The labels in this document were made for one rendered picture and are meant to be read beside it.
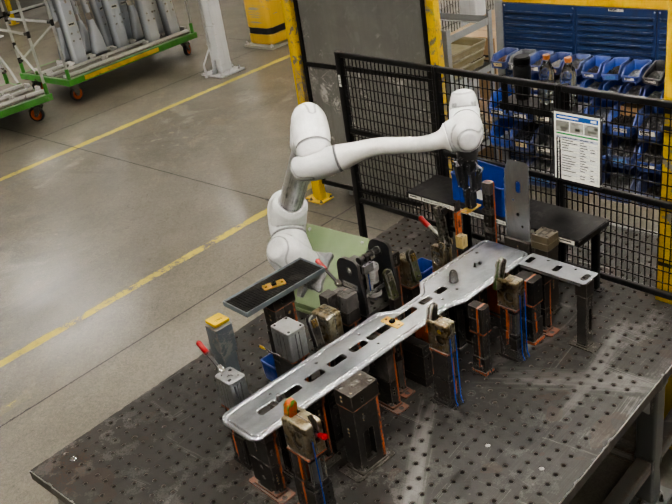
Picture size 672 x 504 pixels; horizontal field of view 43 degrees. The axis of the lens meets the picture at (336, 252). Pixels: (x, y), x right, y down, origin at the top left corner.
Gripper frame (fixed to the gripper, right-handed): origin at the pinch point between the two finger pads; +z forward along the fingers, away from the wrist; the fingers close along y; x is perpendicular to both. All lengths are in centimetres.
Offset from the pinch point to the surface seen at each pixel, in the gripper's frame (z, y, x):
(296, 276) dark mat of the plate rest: 13, -32, -61
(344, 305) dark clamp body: 24, -17, -53
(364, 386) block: 26, 20, -81
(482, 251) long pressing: 29.0, -4.7, 10.7
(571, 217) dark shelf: 26, 12, 48
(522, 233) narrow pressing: 25.9, 3.3, 26.4
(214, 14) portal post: 65, -616, 325
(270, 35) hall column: 116, -642, 417
